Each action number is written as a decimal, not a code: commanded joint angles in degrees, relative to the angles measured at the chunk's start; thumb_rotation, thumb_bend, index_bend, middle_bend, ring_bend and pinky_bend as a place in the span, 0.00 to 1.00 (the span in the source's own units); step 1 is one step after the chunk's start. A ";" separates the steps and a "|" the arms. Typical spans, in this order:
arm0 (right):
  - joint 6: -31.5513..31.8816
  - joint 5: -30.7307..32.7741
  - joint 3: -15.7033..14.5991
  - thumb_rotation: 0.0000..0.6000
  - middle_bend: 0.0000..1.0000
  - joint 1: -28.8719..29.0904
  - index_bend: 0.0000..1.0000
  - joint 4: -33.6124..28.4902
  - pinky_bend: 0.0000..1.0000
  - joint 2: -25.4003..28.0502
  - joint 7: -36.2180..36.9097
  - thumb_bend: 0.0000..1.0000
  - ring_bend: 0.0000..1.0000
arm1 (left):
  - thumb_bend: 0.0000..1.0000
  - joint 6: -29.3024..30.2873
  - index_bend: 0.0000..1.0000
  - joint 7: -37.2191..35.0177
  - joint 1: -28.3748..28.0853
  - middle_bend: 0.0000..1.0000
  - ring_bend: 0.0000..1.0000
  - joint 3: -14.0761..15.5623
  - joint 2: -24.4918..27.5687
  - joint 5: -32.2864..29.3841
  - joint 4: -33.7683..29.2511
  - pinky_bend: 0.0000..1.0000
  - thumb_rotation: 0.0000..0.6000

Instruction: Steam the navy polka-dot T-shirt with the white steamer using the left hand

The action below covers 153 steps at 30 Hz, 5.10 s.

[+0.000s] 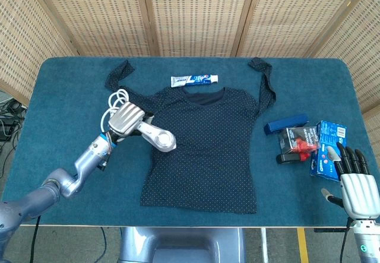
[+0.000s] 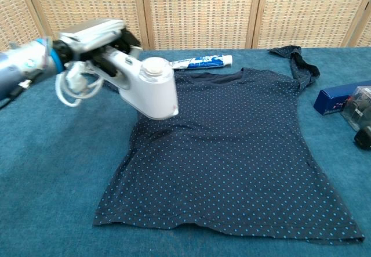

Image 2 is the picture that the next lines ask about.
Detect teal carpet table cover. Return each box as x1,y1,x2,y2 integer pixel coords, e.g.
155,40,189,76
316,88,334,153
0,46,371,257

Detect navy polka dot shirt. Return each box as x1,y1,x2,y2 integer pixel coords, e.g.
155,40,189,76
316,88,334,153
92,45,365,244

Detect dark blue cardboard box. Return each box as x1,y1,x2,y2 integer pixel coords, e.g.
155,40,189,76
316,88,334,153
313,79,371,115

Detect blue white toothpaste tube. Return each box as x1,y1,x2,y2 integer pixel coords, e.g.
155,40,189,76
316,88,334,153
169,54,234,71

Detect small black box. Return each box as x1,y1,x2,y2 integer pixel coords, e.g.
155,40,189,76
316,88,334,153
353,125,371,150

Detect woven wooden folding screen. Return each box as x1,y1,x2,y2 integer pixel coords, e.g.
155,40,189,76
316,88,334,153
0,0,371,62

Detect white handheld garment steamer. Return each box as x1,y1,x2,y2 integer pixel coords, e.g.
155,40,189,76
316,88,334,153
101,46,180,121

